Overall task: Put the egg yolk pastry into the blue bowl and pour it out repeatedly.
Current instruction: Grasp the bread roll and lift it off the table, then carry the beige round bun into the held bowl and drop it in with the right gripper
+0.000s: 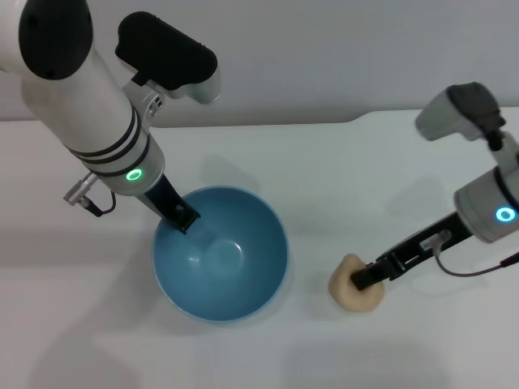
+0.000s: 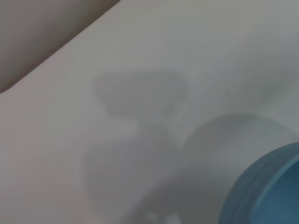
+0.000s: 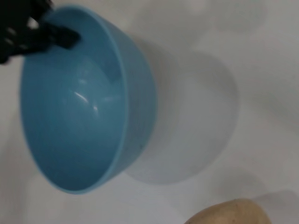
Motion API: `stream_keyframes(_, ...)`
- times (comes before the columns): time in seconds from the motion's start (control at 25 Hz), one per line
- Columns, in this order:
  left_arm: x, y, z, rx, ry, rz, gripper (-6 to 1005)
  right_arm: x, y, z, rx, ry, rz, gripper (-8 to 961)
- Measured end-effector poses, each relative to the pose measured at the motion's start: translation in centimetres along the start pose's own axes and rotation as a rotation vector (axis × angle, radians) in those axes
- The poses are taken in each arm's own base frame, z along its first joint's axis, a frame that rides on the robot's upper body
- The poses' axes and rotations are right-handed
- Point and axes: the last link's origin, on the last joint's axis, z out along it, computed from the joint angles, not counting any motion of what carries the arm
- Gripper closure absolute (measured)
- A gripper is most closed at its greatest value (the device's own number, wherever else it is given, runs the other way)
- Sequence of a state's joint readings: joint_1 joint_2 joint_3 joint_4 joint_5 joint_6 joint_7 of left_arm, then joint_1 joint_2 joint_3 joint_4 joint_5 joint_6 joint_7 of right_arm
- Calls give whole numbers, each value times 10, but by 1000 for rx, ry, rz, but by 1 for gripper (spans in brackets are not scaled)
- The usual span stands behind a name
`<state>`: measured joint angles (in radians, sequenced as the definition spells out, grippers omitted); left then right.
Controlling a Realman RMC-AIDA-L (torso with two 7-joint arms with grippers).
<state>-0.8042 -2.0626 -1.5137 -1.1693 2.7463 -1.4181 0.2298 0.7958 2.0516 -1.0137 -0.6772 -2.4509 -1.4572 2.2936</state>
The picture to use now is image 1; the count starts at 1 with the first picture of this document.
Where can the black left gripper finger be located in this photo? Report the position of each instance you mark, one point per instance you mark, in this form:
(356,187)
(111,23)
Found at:
(185,218)

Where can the beige egg yolk pastry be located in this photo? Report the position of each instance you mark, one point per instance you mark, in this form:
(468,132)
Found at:
(348,291)

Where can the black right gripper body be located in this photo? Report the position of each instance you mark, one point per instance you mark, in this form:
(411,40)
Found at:
(421,245)

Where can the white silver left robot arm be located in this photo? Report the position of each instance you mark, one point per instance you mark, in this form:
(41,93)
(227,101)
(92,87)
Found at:
(93,117)

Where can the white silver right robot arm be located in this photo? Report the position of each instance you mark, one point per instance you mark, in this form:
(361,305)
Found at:
(490,206)

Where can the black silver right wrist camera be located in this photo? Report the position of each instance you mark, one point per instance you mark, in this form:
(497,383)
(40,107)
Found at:
(454,113)

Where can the blue bowl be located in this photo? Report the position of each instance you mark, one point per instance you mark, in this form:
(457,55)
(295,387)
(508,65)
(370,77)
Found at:
(227,275)

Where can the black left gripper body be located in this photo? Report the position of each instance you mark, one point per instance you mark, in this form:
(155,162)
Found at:
(164,200)

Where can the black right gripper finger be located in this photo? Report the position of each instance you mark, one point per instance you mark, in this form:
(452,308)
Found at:
(367,277)

